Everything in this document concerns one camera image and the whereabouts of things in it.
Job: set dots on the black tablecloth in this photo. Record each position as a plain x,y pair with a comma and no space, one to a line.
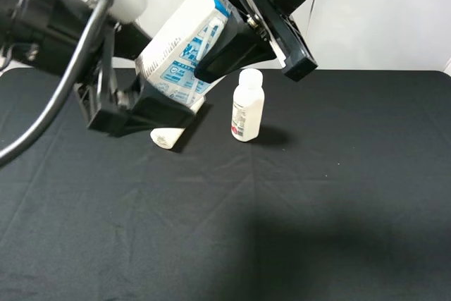
345,195

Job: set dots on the blue white milk carton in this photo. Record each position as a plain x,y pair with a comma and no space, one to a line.
168,62

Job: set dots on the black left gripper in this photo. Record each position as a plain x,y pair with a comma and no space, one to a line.
80,43

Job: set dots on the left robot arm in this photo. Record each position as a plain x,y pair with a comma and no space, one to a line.
44,33

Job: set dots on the white tube bottle lying down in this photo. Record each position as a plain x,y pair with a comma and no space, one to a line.
167,138

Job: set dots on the white plastic bottle upright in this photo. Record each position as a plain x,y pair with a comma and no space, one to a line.
248,105

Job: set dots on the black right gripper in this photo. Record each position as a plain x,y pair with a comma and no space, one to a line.
240,45

